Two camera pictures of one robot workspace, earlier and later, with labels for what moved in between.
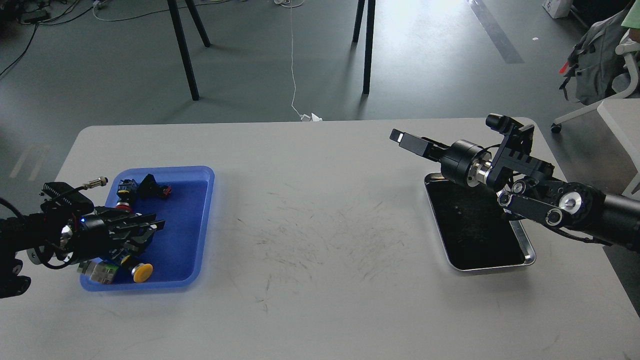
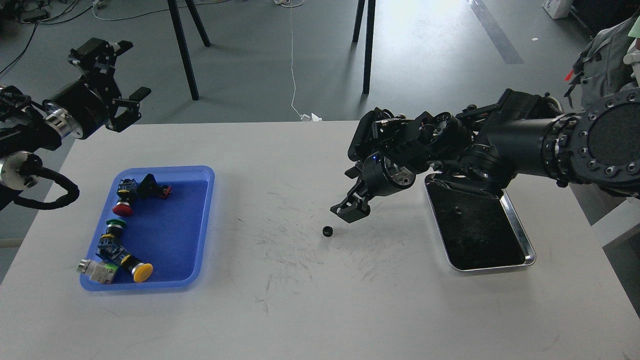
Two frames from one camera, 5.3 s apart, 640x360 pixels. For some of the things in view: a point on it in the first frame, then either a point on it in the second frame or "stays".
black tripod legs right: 369,40 stays
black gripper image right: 466,161 -> 381,177
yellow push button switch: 141,272 stays
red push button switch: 126,189 stays
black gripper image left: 91,236 -> 82,108
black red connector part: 149,188 stays
